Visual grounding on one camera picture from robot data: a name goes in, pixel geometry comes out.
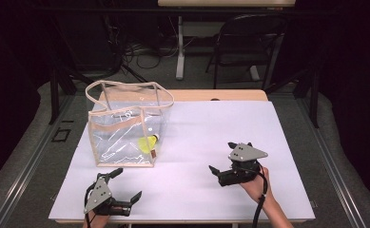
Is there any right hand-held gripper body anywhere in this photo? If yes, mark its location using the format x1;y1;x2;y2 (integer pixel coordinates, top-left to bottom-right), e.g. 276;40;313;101
218;142;269;187

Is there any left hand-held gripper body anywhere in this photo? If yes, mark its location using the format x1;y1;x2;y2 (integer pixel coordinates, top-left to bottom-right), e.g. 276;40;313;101
83;172;132;218

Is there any clear plastic tote bag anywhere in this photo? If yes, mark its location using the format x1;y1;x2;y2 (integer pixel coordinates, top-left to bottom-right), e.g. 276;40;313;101
85;80;175;168

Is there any yellow shuttlecock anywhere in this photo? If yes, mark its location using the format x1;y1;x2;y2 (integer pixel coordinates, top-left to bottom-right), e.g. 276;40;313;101
137;133;161;155

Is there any person's left hand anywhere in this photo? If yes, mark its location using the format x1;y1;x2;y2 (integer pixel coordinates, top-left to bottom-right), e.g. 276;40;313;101
82;212;110;228

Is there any person's right hand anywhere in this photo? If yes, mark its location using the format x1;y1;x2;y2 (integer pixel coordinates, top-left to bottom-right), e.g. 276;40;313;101
240;166;270;204

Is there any white table board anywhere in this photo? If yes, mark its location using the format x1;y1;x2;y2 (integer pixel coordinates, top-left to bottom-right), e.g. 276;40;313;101
48;100;316;222

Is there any wooden table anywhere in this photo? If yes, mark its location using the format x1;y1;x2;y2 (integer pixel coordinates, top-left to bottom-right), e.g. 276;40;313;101
54;88;315;225

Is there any black metal stand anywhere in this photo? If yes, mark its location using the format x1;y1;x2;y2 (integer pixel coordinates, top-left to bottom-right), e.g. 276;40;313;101
264;63;321;129
48;18;79;125

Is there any black folding chair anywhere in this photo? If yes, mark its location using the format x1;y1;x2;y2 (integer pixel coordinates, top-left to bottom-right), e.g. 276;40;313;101
205;13;288;90

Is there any white desk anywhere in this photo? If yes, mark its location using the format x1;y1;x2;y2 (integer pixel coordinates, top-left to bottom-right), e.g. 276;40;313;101
157;0;297;81

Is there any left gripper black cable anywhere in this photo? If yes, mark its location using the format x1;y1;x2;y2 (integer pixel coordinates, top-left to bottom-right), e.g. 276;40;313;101
83;182;95;228

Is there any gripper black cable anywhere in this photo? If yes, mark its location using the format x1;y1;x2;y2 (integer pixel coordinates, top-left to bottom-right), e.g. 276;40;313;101
251;161;269;228
83;182;95;228

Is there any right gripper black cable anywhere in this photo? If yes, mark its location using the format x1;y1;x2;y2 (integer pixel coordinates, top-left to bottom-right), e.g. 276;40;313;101
251;161;269;228

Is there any black floor socket frame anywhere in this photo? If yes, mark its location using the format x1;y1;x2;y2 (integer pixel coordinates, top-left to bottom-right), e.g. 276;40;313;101
50;127;72;143

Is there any metal floor rail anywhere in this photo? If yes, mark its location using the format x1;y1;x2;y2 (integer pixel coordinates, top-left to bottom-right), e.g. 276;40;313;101
300;100;368;228
0;94;77;228

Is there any bundle of floor cables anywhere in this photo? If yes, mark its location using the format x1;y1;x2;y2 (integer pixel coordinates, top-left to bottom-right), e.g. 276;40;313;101
107;13;182;71

